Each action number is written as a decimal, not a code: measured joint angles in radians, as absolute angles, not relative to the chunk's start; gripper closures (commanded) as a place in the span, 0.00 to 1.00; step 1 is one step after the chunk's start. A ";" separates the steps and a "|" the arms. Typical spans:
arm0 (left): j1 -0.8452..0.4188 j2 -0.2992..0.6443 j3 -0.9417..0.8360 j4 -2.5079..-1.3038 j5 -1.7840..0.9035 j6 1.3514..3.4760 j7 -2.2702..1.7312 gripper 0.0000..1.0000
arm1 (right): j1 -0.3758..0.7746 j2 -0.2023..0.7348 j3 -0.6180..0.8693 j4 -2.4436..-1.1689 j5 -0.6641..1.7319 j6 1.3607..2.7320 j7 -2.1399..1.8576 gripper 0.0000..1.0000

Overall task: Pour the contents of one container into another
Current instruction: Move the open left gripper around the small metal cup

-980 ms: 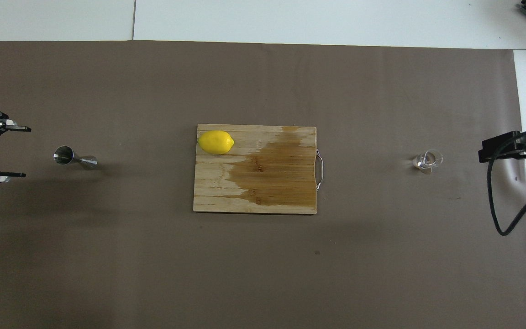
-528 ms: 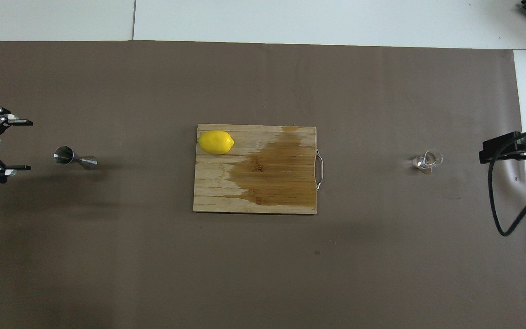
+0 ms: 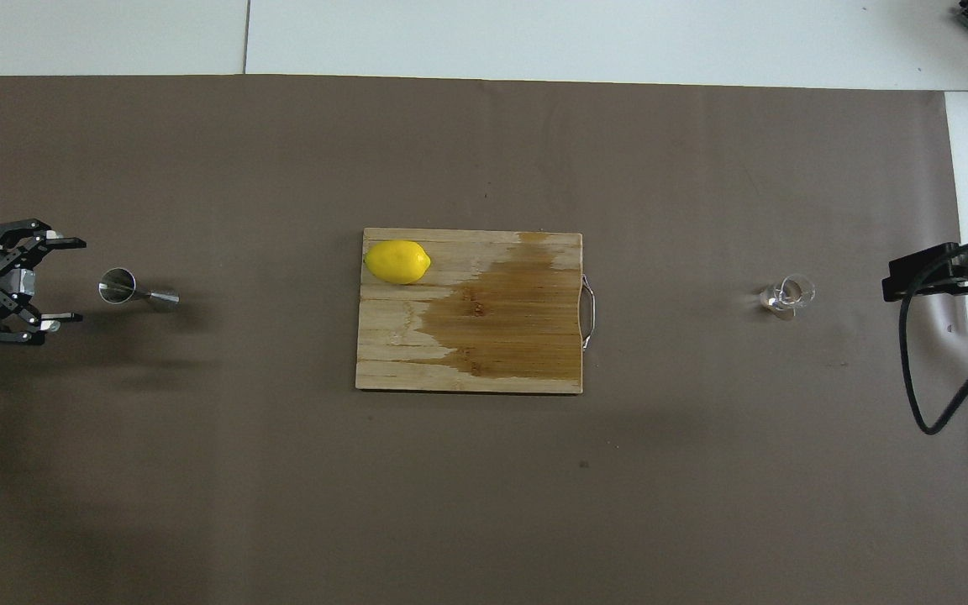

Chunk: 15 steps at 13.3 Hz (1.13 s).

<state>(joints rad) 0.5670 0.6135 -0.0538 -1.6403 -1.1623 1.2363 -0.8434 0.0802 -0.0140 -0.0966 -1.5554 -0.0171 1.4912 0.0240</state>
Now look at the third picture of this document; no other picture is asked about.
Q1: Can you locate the steel double jigger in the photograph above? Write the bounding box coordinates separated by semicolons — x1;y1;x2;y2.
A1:
98;267;182;314

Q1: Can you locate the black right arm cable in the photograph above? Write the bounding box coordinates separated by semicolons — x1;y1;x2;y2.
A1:
898;239;968;435

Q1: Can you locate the wooden cutting board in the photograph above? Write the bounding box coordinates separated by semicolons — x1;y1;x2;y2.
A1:
355;228;598;395

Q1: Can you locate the yellow lemon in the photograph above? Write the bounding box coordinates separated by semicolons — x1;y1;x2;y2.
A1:
364;239;433;286

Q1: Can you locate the brown paper table mat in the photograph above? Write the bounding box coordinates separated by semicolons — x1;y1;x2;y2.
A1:
0;74;968;605

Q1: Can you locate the small clear glass cup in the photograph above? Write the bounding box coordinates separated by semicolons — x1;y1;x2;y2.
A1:
759;274;817;320

